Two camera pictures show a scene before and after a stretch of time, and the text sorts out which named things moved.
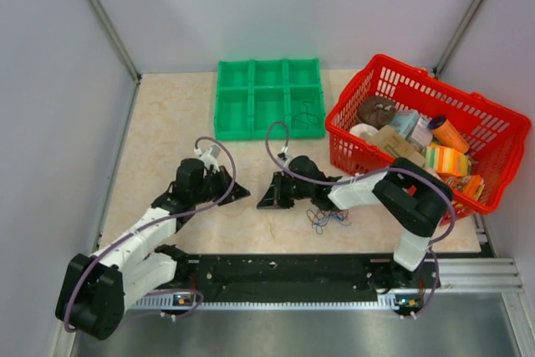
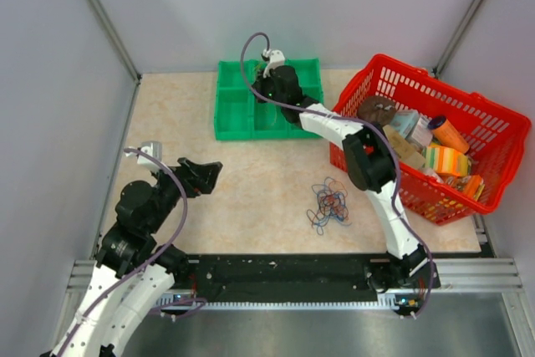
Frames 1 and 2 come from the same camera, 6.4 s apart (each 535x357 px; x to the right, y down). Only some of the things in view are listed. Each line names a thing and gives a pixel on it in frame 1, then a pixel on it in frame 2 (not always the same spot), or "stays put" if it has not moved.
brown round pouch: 377,111 stays put
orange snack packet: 471,186 stays put
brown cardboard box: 391,141 stays put
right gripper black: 275,197 to 260,83
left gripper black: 226,181 to 206,172
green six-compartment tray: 252,94 stays put
